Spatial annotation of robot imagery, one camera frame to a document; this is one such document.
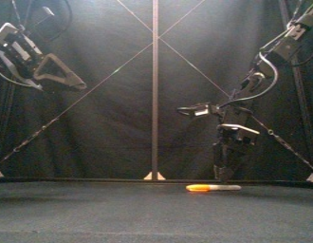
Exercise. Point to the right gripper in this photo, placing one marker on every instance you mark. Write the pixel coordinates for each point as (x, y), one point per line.
(236, 128)

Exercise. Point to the grey marker pen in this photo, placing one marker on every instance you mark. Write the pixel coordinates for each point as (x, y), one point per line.
(212, 188)

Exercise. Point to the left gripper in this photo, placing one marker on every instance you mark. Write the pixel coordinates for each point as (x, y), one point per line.
(18, 53)

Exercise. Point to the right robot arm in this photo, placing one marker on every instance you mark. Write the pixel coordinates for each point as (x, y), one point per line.
(286, 47)

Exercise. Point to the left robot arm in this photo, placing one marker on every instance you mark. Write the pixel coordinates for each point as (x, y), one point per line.
(46, 11)

